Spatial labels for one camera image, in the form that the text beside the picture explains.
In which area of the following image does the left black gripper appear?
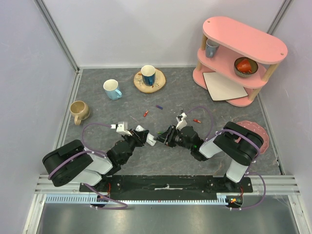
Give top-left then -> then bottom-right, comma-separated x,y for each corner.
122,128 -> 150,164

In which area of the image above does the white remote control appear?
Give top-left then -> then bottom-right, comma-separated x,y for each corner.
136,125 -> 156,146

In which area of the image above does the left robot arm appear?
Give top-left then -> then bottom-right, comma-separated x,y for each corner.
42,124 -> 156,192

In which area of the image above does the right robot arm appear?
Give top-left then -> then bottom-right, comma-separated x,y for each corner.
156,122 -> 264,192

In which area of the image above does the beige floral plate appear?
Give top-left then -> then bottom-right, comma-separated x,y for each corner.
134,68 -> 166,94

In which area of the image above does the light blue mug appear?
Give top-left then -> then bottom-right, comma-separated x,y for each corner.
103,79 -> 122,100

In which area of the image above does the dark blue mug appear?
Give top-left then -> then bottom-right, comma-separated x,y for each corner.
140,65 -> 156,86

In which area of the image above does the beige mug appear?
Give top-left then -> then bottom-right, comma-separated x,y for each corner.
70,100 -> 90,125

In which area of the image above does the white square plate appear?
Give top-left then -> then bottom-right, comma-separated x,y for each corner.
203,72 -> 248,101

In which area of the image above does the pink dotted plate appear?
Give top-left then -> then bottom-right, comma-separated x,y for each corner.
237,120 -> 269,154

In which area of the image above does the grey-blue mug on shelf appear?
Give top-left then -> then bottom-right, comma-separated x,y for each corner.
205,39 -> 219,58

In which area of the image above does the red cup in bowl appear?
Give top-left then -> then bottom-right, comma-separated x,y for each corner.
236,58 -> 252,73

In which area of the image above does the dark patterned bowl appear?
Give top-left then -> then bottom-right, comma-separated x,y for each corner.
234,57 -> 258,78

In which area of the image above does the pink three-tier shelf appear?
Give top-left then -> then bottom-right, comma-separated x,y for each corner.
193,16 -> 288,107

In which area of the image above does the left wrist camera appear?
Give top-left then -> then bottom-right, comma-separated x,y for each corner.
111,121 -> 132,136

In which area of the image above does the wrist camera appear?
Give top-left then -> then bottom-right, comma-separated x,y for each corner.
176,112 -> 187,130
111,121 -> 132,136

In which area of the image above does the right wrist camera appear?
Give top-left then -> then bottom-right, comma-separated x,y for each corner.
176,112 -> 187,130

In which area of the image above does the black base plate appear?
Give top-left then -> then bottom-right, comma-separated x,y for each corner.
94,175 -> 253,201

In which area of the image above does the blue-white cable duct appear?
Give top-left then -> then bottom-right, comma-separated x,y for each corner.
45,194 -> 244,204

